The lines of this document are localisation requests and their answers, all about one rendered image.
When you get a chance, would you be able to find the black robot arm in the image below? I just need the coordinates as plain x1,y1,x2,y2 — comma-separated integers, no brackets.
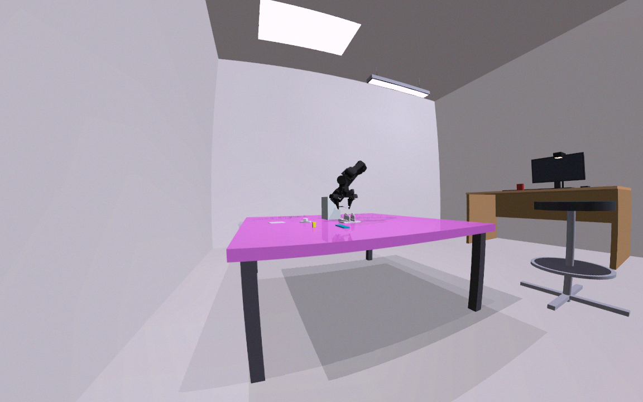
332,160,367,197

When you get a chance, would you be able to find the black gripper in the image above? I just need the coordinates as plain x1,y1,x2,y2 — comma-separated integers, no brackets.
329,185,358,209

